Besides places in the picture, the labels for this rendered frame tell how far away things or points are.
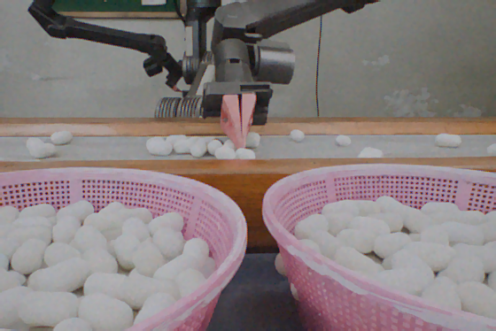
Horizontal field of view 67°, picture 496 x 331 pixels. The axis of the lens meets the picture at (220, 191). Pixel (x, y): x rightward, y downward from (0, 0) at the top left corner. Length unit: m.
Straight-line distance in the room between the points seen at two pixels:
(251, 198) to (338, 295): 0.20
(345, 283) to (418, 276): 0.08
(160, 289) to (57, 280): 0.06
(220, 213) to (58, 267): 0.11
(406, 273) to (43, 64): 2.80
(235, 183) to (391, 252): 0.16
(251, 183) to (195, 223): 0.10
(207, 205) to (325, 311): 0.12
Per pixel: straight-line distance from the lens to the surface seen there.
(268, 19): 0.71
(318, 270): 0.19
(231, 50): 0.62
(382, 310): 0.18
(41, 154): 0.56
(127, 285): 0.22
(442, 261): 0.29
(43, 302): 0.21
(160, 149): 0.54
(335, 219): 0.31
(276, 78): 0.64
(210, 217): 0.28
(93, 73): 2.79
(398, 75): 2.88
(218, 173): 0.36
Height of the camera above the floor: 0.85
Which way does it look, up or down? 17 degrees down
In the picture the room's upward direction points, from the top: straight up
